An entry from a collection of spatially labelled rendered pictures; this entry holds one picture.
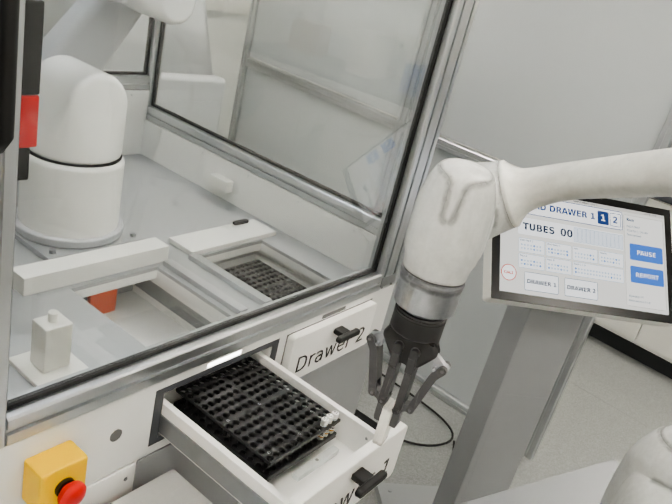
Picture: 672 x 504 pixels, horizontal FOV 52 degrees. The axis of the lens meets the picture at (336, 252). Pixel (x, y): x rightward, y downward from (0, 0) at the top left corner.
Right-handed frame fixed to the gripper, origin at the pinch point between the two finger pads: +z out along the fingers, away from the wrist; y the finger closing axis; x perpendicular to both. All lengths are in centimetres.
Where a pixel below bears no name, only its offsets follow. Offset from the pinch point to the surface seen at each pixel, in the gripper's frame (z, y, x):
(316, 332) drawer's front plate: 7.2, 24.4, -26.4
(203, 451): 12.1, 23.5, 11.4
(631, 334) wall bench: 85, -53, -283
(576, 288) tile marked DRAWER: -1, -18, -83
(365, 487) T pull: 8.1, -1.3, 5.7
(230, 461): 10.3, 18.2, 12.2
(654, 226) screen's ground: -16, -30, -107
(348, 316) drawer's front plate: 6.7, 22.1, -36.9
